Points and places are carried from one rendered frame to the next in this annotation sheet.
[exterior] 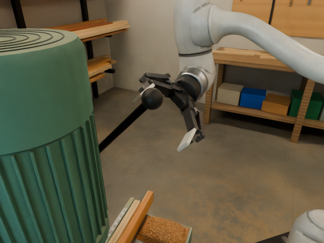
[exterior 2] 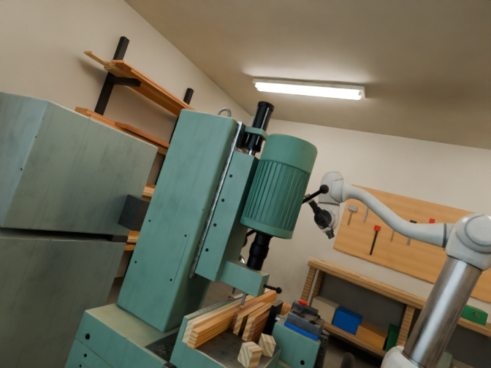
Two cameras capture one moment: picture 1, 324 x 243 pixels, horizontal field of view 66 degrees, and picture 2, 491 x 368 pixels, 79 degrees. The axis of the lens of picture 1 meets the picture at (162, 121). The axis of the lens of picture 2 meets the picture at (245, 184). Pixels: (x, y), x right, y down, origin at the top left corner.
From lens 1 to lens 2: 0.79 m
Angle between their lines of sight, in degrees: 32
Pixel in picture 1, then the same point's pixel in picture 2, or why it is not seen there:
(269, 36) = (375, 202)
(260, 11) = (364, 238)
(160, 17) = not seen: hidden behind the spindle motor
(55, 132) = (307, 169)
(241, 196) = not seen: outside the picture
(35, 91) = (310, 154)
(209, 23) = (342, 188)
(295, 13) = (395, 249)
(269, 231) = not seen: outside the picture
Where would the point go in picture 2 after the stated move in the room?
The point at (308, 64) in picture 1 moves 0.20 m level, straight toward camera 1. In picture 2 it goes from (396, 220) to (390, 214)
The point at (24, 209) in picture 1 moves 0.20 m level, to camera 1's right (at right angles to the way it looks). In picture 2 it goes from (287, 190) to (351, 210)
